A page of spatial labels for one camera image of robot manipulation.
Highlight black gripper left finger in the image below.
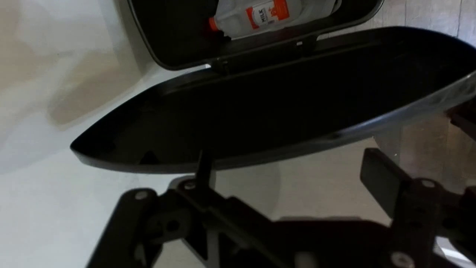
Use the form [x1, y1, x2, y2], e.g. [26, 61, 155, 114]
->
[87, 147, 280, 268]

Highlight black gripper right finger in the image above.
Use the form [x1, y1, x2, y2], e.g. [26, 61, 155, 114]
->
[359, 145, 476, 268]

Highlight black bin lid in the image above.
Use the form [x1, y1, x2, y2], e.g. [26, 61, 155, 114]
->
[70, 25, 476, 174]

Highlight black bin body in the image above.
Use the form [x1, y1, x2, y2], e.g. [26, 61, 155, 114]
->
[126, 0, 387, 71]

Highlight white bottle orange label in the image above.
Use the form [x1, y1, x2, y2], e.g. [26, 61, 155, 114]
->
[207, 0, 346, 41]

